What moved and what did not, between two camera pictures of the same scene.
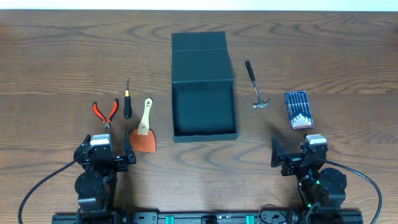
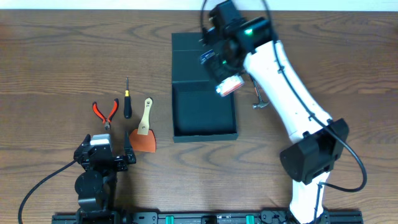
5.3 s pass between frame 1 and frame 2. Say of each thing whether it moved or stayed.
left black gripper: stayed
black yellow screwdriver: stayed
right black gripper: moved
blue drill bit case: moved
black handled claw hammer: stayed
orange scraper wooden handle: stayed
